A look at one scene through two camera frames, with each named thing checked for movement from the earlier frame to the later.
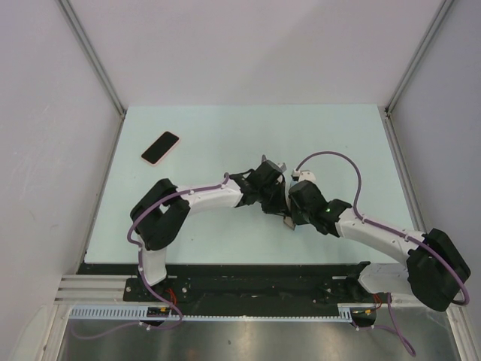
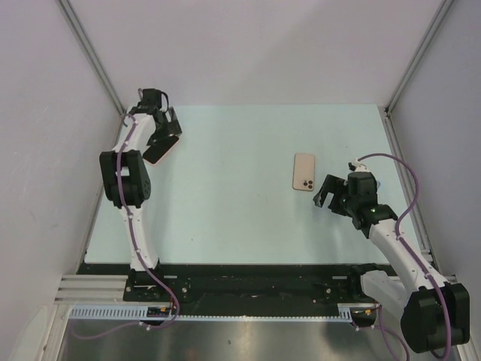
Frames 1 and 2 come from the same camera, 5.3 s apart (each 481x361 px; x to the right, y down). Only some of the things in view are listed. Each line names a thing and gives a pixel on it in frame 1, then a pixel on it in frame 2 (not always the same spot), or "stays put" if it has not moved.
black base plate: [245, 284] stays put
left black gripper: [278, 206] to [171, 127]
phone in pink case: [155, 153] stays put
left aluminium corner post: [90, 54] stays put
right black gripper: [297, 219] to [334, 185]
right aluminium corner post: [418, 56] stays put
